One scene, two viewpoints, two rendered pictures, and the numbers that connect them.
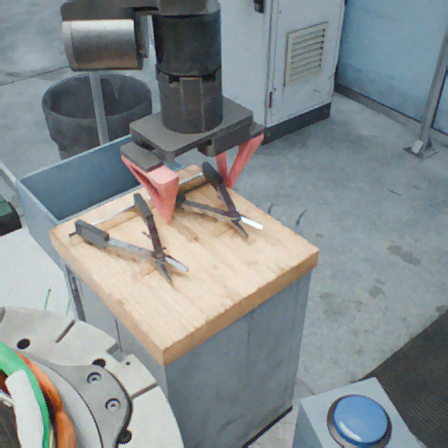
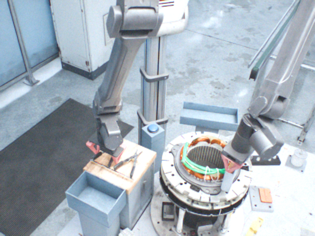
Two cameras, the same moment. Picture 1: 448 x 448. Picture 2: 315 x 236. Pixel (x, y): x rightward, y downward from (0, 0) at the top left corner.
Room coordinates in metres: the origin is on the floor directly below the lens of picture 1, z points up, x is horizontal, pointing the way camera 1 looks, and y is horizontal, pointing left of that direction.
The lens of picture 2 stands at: (0.61, 0.80, 1.96)
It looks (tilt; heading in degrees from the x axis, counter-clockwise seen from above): 41 degrees down; 246
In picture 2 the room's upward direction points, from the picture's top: 3 degrees clockwise
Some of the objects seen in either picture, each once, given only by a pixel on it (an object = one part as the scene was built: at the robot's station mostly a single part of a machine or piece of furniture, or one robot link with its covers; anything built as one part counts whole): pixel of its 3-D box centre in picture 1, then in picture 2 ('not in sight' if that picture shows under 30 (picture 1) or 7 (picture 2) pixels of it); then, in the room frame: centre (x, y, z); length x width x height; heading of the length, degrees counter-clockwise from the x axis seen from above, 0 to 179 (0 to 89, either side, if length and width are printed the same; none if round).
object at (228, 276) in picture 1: (181, 248); (121, 162); (0.41, 0.04, 1.05); 0.20 x 0.19 x 0.02; 40
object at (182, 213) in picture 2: not in sight; (181, 216); (0.25, 0.24, 0.91); 0.02 x 0.02 x 0.21
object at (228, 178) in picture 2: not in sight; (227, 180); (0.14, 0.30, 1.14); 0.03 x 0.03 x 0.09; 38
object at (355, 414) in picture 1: (360, 419); (153, 128); (0.23, -0.11, 1.04); 0.04 x 0.04 x 0.01
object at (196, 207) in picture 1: (210, 211); not in sight; (0.43, 0.01, 1.09); 0.06 x 0.01 x 0.01; 65
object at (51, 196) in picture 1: (116, 262); (99, 214); (0.53, 0.14, 0.92); 0.17 x 0.11 x 0.28; 130
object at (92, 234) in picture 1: (92, 233); (132, 171); (0.40, 0.12, 1.09); 0.04 x 0.01 x 0.02; 55
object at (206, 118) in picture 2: not in sight; (205, 135); (-0.03, -0.09, 0.92); 0.25 x 0.11 x 0.28; 148
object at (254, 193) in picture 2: not in sight; (260, 197); (-0.15, 0.22, 0.79); 0.12 x 0.09 x 0.02; 63
